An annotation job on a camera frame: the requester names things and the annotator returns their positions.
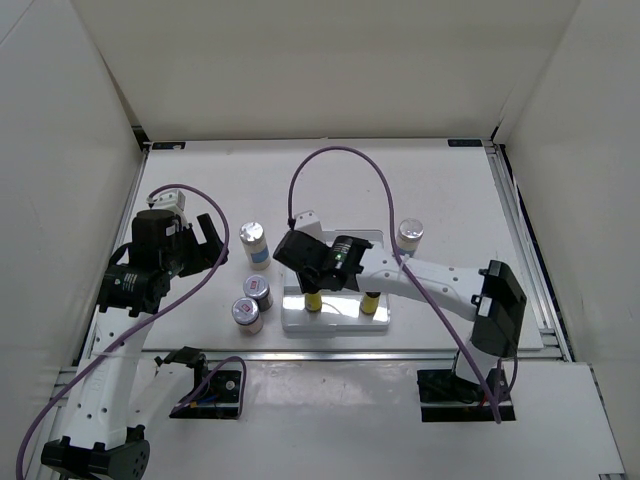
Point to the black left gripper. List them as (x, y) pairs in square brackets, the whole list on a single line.
[(204, 254)]

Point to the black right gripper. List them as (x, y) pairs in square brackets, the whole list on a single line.
[(307, 285)]

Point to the yellow cork-top bottle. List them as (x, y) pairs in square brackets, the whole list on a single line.
[(370, 303), (313, 301)]

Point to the silver-lid shaker bottle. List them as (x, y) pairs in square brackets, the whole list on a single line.
[(409, 235), (253, 239)]

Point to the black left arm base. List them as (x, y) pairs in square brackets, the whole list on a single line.
[(219, 395)]

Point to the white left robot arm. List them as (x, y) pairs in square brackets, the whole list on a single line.
[(99, 441)]

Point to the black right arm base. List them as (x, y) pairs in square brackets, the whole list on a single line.
[(444, 398)]

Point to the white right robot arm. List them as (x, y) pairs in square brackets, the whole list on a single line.
[(483, 309)]

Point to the rear white-lid spice jar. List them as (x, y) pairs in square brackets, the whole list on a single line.
[(257, 287)]

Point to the white-lid spice jar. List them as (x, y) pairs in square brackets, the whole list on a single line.
[(247, 316), (257, 287)]

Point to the white divided plastic tray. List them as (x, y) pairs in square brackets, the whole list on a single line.
[(340, 313)]

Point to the front white-lid spice jar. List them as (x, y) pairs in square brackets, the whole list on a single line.
[(247, 316)]

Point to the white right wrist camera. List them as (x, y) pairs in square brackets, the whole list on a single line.
[(308, 222)]

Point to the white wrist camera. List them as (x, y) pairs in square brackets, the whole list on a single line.
[(172, 200), (308, 222)]

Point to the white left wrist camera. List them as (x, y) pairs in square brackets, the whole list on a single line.
[(172, 200)]

